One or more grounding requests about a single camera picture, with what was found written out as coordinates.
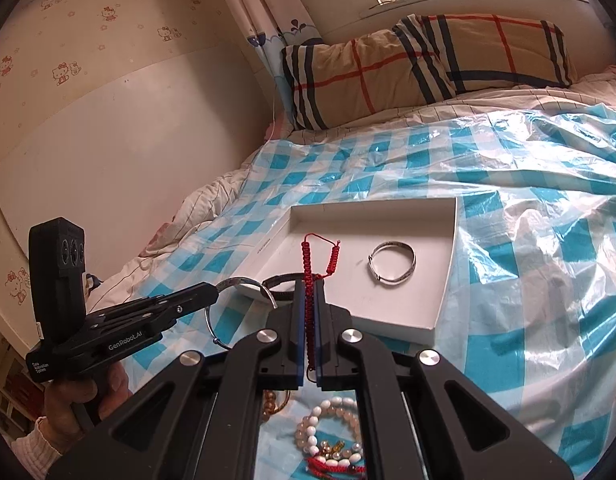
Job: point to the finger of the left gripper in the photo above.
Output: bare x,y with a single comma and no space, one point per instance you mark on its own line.
185,301

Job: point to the left plaid pillow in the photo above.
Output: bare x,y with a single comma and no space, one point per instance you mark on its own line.
333,84

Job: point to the plaid pillow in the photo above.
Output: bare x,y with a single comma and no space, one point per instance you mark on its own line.
333,84
471,52

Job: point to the white sleeve forearm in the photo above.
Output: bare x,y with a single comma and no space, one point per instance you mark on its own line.
39,450

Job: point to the white shallow cardboard tray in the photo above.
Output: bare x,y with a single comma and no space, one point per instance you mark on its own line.
409,311

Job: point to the right plaid pillow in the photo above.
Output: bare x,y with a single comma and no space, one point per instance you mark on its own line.
471,52

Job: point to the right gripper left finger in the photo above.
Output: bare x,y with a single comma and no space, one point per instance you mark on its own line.
199,417

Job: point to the left patterned curtain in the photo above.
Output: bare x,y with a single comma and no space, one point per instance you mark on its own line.
273,28

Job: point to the blue white checkered plastic sheet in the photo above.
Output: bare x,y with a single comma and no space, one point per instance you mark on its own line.
530,311

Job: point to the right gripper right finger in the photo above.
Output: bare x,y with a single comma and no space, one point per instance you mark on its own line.
420,417

